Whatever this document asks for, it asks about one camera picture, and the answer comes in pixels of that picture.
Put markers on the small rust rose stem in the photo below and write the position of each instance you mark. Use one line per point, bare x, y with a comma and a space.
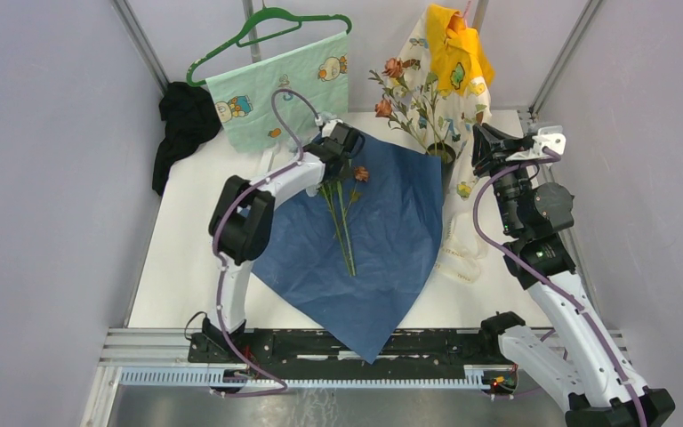
360, 175

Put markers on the black cloth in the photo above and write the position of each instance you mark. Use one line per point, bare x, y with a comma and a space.
190, 120

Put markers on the green cartoon cloth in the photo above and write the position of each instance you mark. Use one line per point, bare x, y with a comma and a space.
298, 84

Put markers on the white plastic strip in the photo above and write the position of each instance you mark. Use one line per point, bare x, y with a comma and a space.
266, 161

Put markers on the blue wrapping paper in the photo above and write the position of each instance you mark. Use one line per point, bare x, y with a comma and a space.
396, 229

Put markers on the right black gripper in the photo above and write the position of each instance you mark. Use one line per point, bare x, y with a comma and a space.
490, 145

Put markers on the orange flower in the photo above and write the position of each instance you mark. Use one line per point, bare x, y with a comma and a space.
411, 102

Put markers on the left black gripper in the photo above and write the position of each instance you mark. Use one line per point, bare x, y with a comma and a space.
346, 171

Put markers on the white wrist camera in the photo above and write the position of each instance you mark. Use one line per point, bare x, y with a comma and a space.
541, 143
327, 125

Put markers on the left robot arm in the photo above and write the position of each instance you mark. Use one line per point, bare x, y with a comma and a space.
242, 220

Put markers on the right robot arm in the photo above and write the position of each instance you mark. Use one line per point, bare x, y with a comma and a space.
593, 383

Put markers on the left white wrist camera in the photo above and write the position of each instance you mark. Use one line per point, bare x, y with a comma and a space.
327, 125

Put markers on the black vase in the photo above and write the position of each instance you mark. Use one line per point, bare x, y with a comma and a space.
447, 156

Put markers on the cream ribbon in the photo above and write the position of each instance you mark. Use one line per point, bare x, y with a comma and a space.
462, 250

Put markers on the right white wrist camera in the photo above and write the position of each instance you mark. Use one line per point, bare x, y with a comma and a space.
541, 143

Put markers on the flower bunch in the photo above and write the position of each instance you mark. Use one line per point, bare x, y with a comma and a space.
338, 205

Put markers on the yellow patterned child shirt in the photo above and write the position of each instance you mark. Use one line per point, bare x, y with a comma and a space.
451, 50

